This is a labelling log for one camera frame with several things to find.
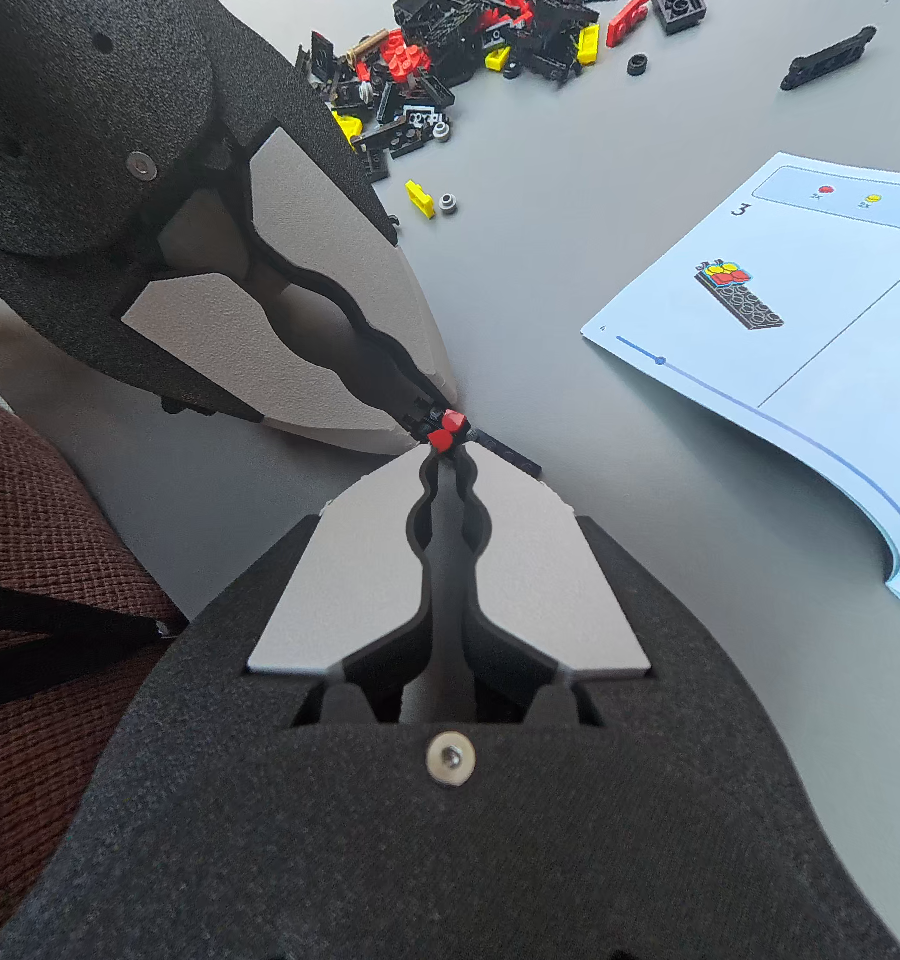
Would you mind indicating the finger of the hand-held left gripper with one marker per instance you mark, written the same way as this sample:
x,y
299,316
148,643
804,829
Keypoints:
x,y
330,217
217,337

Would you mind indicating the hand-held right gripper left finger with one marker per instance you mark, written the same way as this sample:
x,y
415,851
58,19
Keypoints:
x,y
345,592

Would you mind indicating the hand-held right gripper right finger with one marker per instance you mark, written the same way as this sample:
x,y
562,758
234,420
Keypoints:
x,y
555,592

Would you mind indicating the long black plate brick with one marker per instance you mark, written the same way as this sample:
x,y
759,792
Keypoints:
x,y
510,456

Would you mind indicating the small red brick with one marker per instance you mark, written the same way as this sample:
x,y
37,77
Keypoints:
x,y
456,421
439,441

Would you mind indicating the grey desk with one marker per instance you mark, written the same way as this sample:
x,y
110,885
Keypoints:
x,y
570,262

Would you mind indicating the grey round stud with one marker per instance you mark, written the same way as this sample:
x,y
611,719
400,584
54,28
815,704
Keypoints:
x,y
448,202

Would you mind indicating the tan axle pin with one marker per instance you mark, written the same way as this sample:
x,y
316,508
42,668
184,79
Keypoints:
x,y
366,50

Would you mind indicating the pile of large black bricks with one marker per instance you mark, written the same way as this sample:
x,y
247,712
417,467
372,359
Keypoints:
x,y
450,45

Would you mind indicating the long red brick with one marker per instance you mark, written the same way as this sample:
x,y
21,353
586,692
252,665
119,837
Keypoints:
x,y
628,21

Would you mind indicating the light blue instruction booklet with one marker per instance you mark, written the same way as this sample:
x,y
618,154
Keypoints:
x,y
832,315

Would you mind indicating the dark grey square brick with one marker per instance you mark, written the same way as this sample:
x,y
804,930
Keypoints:
x,y
679,13

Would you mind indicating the long black beam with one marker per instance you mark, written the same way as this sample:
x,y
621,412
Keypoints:
x,y
825,66

